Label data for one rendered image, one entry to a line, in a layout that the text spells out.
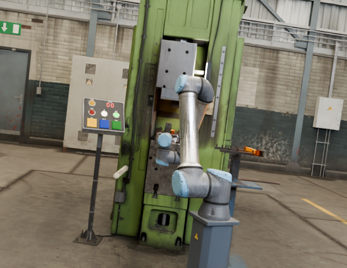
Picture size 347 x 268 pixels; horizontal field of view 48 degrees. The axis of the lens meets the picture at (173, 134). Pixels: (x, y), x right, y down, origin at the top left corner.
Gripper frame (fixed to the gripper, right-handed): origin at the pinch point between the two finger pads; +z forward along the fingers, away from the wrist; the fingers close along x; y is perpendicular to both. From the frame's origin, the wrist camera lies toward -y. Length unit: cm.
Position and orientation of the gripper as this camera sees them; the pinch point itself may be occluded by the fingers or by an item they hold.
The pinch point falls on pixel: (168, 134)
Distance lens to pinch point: 299.5
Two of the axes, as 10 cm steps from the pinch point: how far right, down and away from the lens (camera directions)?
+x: 9.9, 1.3, -0.5
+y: -1.2, 9.9, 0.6
